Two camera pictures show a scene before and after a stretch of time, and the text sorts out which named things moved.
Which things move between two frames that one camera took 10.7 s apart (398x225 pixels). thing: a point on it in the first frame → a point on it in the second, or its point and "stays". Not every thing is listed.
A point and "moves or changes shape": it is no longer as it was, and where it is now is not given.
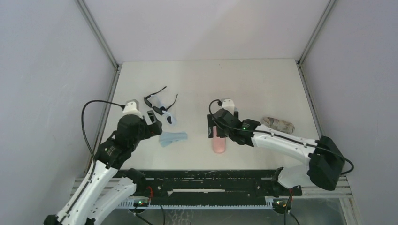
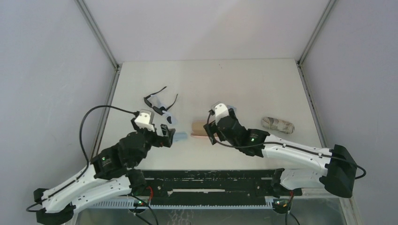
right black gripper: (213, 124) stays
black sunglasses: (159, 110) stays
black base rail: (209, 183) stays
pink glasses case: (219, 143) moves or changes shape
